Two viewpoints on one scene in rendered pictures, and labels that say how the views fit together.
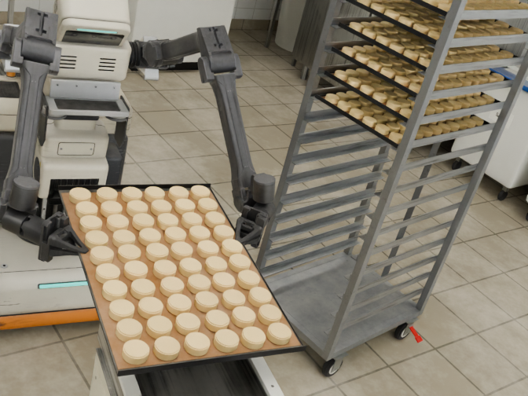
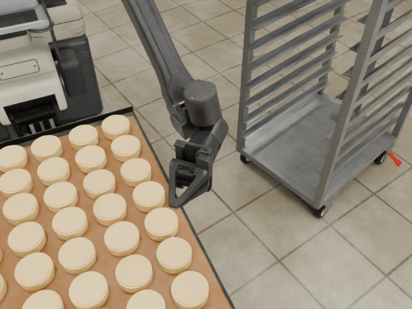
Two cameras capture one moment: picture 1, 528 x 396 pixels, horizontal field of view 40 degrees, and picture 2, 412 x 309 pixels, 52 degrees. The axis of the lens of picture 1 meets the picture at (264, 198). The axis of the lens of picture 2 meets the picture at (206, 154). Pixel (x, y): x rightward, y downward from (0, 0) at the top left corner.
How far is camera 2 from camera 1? 116 cm
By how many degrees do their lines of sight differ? 17
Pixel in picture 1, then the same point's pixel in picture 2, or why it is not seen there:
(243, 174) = (174, 84)
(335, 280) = (312, 124)
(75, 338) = not seen: hidden behind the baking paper
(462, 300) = not seen: outside the picture
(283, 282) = (266, 136)
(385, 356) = (369, 184)
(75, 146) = (16, 67)
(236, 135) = (151, 29)
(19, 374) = not seen: hidden behind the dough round
